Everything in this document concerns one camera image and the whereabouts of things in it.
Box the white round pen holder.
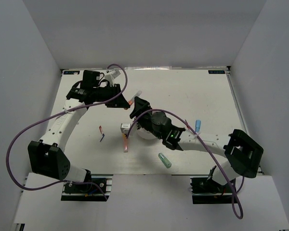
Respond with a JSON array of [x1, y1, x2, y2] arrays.
[[136, 111, 156, 140]]

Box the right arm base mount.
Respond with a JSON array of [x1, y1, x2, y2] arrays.
[[190, 176, 232, 205]]

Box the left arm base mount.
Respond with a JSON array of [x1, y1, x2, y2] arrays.
[[61, 175, 113, 202]]

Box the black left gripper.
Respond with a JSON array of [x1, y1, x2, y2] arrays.
[[93, 84, 131, 108]]

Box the green transparent highlighter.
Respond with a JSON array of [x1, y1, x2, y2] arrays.
[[158, 153, 172, 168]]

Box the red gel pen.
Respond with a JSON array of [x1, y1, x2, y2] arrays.
[[185, 120, 191, 130]]

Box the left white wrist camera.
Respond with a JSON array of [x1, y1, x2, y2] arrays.
[[104, 70, 120, 85]]

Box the grey highlighter orange cap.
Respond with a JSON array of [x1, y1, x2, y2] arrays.
[[129, 90, 142, 105]]

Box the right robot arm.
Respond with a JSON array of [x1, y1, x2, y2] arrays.
[[130, 97, 263, 192]]

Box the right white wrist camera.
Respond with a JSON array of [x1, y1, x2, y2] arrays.
[[120, 123, 131, 134]]

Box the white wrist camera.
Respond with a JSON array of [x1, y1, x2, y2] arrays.
[[104, 70, 120, 85], [120, 123, 131, 134]]

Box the blue transparent highlighter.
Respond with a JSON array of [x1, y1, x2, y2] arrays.
[[195, 120, 201, 133]]

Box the yellow capped orange highlighter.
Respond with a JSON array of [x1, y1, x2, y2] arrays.
[[122, 133, 128, 153]]

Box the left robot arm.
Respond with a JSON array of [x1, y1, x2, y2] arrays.
[[27, 70, 130, 192]]

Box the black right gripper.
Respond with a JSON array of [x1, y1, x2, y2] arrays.
[[130, 96, 163, 140]]

